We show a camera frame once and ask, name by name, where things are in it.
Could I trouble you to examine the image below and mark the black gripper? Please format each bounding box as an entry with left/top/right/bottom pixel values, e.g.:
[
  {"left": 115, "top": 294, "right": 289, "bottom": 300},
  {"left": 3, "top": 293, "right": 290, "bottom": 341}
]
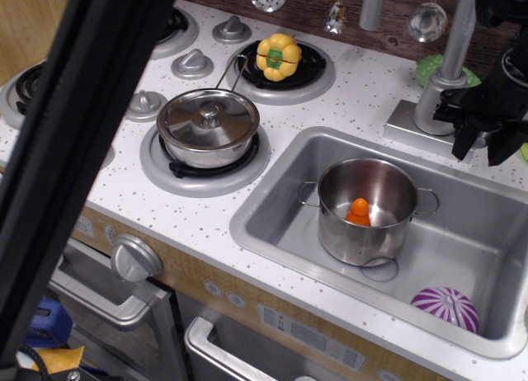
[{"left": 433, "top": 0, "right": 527, "bottom": 166}]

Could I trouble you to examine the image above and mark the silver toy faucet with lever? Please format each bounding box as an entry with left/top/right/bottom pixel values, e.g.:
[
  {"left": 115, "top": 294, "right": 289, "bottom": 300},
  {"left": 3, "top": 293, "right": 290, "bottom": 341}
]
[{"left": 384, "top": 0, "right": 476, "bottom": 157}]

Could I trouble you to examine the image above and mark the yellow green toy vegetable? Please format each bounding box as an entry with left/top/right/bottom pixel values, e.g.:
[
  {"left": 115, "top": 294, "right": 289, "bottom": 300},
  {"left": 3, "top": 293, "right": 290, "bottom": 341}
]
[{"left": 520, "top": 143, "right": 528, "bottom": 162}]

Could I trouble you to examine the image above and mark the green toy lettuce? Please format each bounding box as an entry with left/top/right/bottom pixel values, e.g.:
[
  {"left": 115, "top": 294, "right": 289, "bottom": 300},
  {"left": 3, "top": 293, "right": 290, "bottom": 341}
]
[{"left": 416, "top": 54, "right": 482, "bottom": 87}]

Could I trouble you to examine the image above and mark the grey toy sink basin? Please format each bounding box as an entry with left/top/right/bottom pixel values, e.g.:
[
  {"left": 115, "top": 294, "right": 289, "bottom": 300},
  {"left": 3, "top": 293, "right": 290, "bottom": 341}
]
[{"left": 230, "top": 127, "right": 527, "bottom": 359}]

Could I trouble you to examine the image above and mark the steel stock pot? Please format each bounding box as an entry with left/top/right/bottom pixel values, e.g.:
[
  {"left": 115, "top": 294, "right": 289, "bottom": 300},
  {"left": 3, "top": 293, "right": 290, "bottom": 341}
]
[{"left": 298, "top": 158, "right": 440, "bottom": 267}]

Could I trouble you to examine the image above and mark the hanging steel ladle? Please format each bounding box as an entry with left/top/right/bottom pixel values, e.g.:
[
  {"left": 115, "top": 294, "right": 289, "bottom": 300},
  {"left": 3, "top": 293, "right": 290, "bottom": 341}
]
[{"left": 407, "top": 0, "right": 448, "bottom": 44}]

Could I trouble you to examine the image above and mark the orange toy carrot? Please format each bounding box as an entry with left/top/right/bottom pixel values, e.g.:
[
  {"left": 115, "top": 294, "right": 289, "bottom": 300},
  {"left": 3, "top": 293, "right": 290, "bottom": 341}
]
[{"left": 346, "top": 197, "right": 370, "bottom": 227}]

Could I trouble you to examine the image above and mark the purple striped toy onion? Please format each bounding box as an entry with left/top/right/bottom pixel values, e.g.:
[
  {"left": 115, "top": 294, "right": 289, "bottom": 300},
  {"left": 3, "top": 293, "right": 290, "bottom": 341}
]
[{"left": 411, "top": 287, "right": 480, "bottom": 333}]

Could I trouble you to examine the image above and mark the back right stove burner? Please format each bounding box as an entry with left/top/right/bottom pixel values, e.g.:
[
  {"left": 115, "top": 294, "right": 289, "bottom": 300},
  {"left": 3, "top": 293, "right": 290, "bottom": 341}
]
[{"left": 225, "top": 39, "right": 336, "bottom": 106}]

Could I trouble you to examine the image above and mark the stove burner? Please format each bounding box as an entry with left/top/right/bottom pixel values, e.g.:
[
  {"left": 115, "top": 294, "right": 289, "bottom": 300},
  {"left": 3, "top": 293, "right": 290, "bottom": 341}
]
[
  {"left": 1, "top": 60, "right": 45, "bottom": 129},
  {"left": 225, "top": 39, "right": 336, "bottom": 106},
  {"left": 139, "top": 127, "right": 271, "bottom": 198},
  {"left": 149, "top": 7, "right": 199, "bottom": 60}
]

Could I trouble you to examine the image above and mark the hanging steel utensil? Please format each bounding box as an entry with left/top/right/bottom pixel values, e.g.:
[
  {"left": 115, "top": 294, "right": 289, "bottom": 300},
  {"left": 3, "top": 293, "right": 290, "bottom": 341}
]
[{"left": 324, "top": 0, "right": 347, "bottom": 35}]

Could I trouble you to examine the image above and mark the yellow toy bell pepper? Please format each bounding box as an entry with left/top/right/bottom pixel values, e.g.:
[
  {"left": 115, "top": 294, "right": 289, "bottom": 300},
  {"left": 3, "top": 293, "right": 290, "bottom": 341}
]
[{"left": 256, "top": 33, "right": 302, "bottom": 82}]

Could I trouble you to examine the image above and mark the front right stove burner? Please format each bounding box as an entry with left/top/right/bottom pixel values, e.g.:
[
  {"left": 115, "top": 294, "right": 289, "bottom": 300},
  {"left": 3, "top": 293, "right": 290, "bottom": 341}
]
[{"left": 139, "top": 127, "right": 271, "bottom": 198}]

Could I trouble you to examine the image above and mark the grey stove top knob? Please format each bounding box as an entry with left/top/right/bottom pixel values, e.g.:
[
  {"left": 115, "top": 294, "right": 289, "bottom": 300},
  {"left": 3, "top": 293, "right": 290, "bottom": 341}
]
[
  {"left": 171, "top": 49, "right": 214, "bottom": 80},
  {"left": 212, "top": 15, "right": 252, "bottom": 45},
  {"left": 125, "top": 90, "right": 167, "bottom": 123}
]

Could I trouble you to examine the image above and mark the steel saucepan with lid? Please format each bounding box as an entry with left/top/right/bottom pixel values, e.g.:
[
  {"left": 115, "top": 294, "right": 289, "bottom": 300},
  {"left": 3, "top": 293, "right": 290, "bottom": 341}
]
[{"left": 156, "top": 54, "right": 262, "bottom": 170}]

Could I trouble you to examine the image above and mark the back left stove burner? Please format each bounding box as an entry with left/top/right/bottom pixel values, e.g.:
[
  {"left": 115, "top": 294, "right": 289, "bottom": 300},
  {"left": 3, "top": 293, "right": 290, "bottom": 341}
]
[{"left": 149, "top": 7, "right": 199, "bottom": 60}]

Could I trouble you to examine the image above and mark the silver oven front knob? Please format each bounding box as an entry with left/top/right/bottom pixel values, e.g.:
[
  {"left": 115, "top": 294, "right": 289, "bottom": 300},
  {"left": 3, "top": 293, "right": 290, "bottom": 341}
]
[{"left": 111, "top": 233, "right": 163, "bottom": 283}]

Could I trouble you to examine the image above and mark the front left stove burner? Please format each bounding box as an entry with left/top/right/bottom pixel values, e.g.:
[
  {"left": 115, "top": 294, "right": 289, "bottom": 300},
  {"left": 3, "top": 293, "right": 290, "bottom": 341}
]
[{"left": 1, "top": 60, "right": 45, "bottom": 129}]

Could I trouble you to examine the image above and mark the blue object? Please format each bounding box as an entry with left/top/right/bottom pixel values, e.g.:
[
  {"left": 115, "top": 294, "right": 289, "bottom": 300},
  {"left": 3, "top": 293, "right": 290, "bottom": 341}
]
[{"left": 23, "top": 299, "right": 73, "bottom": 348}]

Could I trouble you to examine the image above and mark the yellow cloth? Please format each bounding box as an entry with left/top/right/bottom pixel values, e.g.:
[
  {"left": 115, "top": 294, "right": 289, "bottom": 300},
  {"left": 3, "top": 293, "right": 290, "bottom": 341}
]
[{"left": 16, "top": 346, "right": 85, "bottom": 374}]

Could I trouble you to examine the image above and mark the silver dishwasher door handle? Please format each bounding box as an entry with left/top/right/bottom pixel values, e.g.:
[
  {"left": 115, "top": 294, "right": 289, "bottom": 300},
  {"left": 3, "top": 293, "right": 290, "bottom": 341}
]
[{"left": 184, "top": 317, "right": 274, "bottom": 381}]

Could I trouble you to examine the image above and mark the silver oven door handle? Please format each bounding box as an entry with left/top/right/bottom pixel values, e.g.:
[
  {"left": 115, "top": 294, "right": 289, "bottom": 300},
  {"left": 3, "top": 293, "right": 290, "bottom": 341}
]
[{"left": 49, "top": 270, "right": 151, "bottom": 331}]

